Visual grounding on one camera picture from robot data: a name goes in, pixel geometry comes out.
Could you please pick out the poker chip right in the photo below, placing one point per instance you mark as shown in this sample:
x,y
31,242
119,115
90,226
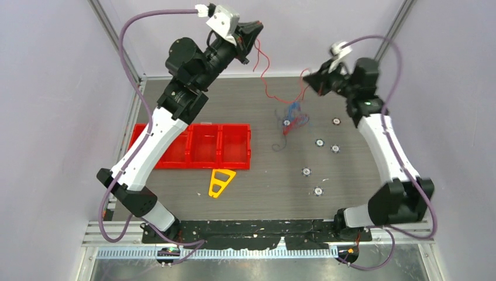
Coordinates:
x,y
335,148

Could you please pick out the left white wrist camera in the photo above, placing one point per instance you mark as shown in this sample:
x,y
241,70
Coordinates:
x,y
223,20

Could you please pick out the poker chip lower middle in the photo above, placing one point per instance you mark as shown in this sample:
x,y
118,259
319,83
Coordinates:
x,y
306,171

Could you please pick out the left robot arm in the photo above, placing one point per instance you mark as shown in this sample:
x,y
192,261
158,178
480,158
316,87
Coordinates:
x,y
193,70

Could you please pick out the aluminium front rail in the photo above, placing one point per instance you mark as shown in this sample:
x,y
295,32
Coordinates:
x,y
131,247

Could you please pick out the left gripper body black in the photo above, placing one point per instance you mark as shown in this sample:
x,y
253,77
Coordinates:
x,y
221,57

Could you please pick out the yellow triangular plastic frame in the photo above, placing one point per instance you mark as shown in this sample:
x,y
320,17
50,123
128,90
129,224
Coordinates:
x,y
220,179

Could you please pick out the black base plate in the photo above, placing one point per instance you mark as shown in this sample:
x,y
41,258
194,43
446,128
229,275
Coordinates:
x,y
259,235

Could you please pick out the red four-compartment bin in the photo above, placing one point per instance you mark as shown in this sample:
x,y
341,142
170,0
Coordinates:
x,y
209,146

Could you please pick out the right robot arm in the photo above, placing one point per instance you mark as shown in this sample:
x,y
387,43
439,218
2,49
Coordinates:
x,y
403,196

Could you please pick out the poker chip bottom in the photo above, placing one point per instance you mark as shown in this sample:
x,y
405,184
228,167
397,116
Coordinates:
x,y
318,191

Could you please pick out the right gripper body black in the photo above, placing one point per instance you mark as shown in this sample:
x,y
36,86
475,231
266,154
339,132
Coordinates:
x,y
340,84

